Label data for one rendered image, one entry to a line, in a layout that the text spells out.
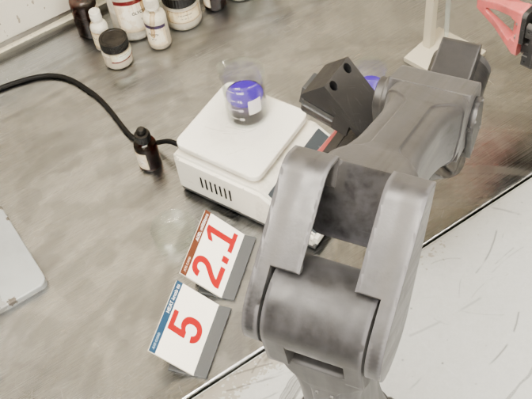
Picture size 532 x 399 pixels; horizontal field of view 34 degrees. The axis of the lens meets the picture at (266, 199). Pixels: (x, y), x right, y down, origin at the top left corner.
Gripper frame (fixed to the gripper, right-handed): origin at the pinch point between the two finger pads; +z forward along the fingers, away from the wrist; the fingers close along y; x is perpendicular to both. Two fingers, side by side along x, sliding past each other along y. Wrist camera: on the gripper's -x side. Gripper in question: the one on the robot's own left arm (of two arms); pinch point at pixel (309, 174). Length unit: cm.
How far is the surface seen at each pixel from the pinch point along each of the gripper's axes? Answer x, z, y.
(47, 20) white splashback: -27, 49, -14
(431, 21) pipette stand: 4.1, 7.0, -35.3
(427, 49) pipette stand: 7.7, 10.4, -35.1
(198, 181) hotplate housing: -3.2, 17.9, 1.4
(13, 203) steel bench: -14.4, 36.3, 13.6
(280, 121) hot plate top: -2.7, 9.9, -8.2
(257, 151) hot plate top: -2.6, 9.8, -2.9
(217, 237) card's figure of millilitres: 1.7, 14.2, 6.3
